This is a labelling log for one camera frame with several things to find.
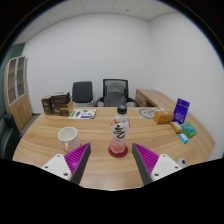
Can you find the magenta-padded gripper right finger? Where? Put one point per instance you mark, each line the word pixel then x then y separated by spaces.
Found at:
pixel 164 165

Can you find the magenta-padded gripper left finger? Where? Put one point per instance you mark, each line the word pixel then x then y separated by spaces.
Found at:
pixel 60 165

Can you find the clear pink drink bottle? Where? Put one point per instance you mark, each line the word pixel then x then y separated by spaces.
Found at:
pixel 120 131

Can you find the small white round object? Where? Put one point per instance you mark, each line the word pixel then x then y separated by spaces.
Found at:
pixel 181 162

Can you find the white marbled ceramic mug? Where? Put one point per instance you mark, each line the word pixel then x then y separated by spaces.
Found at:
pixel 69 138

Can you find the small yellowish box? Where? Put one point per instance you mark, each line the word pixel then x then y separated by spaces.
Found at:
pixel 176 127

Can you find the green flat box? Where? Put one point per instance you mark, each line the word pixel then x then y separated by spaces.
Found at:
pixel 188 130

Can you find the flat round red coaster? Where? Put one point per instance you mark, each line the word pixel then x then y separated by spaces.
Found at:
pixel 117 155

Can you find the tan cardboard box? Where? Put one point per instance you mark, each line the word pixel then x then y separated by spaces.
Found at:
pixel 163 117

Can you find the white green purple leaflet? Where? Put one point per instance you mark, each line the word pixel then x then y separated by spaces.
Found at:
pixel 82 114

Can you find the standing purple box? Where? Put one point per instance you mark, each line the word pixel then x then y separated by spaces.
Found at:
pixel 181 111

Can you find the black leather sofa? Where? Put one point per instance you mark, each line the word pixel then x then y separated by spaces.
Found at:
pixel 7 136

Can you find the large dark brown box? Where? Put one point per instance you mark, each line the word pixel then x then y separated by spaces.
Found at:
pixel 62 104

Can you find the small dark brown box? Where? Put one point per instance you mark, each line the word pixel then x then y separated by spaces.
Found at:
pixel 46 105

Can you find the black solid-back office chair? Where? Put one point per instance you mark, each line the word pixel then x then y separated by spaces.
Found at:
pixel 82 93

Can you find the wooden glass-door cabinet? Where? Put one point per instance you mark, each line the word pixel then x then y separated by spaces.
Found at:
pixel 18 100

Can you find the black mesh-back office chair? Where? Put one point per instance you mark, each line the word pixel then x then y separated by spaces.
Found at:
pixel 115 93

